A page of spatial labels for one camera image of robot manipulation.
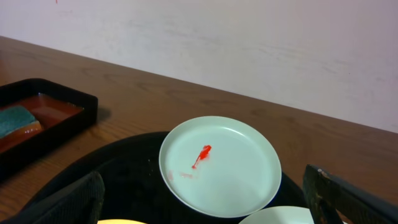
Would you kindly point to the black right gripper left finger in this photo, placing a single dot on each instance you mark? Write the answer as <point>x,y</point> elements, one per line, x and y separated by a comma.
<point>78,203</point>

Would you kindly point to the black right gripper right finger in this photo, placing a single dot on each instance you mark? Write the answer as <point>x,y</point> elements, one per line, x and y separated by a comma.
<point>327,196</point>

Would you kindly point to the yellow plate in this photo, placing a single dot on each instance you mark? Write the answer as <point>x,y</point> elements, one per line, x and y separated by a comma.
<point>119,221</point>

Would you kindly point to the mint plate long red stain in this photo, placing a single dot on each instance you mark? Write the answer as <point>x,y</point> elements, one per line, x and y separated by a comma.
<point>280,215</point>

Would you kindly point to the green yellow sponge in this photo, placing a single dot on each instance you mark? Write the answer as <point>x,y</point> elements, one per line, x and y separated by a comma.
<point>17,120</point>

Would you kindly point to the mint plate small red stain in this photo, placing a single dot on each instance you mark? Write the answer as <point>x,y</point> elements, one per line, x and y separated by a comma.
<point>220,166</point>

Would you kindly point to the round black tray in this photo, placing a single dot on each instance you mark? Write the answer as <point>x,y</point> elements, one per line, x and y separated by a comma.
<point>134,187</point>

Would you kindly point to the black rectangular water tray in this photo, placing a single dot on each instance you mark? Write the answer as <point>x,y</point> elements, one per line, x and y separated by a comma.
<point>62,111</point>

